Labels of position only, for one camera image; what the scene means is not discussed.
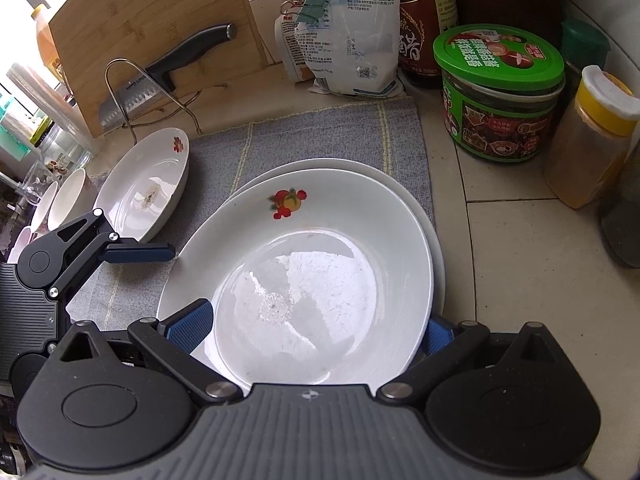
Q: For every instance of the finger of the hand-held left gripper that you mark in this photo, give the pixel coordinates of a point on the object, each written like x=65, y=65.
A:
x=142, y=255

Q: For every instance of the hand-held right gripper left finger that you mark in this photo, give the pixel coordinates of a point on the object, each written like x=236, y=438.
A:
x=190, y=327

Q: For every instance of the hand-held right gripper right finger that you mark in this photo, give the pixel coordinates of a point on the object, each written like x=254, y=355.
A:
x=439, y=337

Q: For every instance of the stained white fruit-print plate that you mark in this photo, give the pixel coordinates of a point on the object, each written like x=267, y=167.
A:
x=145, y=185

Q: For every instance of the white plate single fruit print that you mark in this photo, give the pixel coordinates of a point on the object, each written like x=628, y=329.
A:
x=430, y=230

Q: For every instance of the large white fruit-print plate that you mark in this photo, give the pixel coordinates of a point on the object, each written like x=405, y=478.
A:
x=310, y=270

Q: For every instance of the glass jar black yellow lid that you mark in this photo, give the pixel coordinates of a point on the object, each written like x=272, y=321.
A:
x=67, y=147

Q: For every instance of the tall clear plastic wrap roll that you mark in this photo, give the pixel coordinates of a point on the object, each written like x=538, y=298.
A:
x=37, y=87

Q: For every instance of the grey teal checked towel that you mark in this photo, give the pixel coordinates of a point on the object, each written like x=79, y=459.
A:
x=320, y=130

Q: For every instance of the orange cooking wine jug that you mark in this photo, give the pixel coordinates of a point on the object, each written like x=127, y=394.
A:
x=46, y=45

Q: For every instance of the yellow-cap spice bottle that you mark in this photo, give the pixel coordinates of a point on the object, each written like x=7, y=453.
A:
x=585, y=145

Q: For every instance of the green-lid sauce jar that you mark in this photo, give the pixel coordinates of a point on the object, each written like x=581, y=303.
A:
x=500, y=95

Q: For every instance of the bamboo cutting board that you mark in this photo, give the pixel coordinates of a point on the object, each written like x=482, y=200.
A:
x=150, y=5

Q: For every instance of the red white printed bag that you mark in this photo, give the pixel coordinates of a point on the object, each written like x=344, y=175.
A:
x=290, y=50

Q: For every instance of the green binder clip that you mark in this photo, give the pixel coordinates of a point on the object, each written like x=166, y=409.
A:
x=312, y=12

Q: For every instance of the white blue printed bag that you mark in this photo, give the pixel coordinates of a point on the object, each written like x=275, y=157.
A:
x=350, y=35

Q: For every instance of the dark sauce bottle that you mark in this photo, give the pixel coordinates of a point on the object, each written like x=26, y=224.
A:
x=425, y=25

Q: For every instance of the green-cap bottle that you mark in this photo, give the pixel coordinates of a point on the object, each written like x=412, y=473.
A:
x=582, y=45

